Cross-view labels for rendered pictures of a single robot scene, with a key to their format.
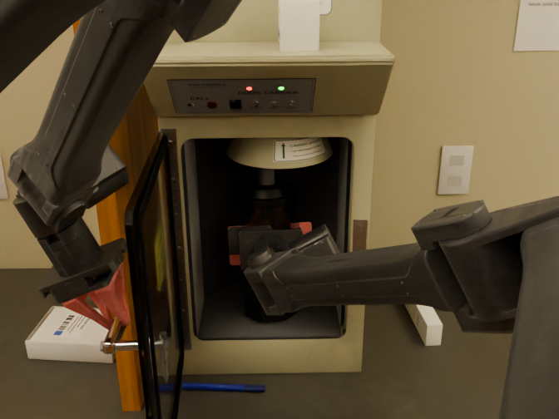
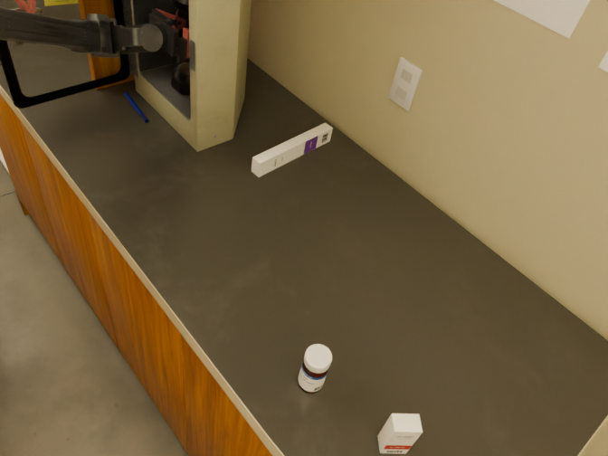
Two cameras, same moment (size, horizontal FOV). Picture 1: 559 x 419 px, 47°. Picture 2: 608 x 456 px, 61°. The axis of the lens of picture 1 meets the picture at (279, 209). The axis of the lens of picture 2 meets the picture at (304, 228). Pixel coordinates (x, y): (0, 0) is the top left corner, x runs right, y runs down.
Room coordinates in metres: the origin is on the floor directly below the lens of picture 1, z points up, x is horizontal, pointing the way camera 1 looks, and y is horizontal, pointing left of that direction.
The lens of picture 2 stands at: (0.36, -1.04, 1.79)
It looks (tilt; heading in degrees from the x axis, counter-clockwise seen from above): 46 degrees down; 42
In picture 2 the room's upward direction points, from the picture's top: 12 degrees clockwise
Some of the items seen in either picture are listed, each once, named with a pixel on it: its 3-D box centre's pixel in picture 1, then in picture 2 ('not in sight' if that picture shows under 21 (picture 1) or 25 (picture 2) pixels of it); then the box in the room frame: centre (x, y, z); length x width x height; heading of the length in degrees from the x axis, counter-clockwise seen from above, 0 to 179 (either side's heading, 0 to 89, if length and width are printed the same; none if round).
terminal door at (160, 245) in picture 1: (160, 303); (61, 17); (0.74, 0.16, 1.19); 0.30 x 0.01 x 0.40; 3
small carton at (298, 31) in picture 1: (298, 24); not in sight; (0.85, -0.03, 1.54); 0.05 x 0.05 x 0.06; 2
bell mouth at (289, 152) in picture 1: (279, 135); not in sight; (1.01, 0.00, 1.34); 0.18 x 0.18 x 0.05
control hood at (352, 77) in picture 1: (266, 86); not in sight; (0.85, 0.02, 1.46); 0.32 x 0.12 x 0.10; 91
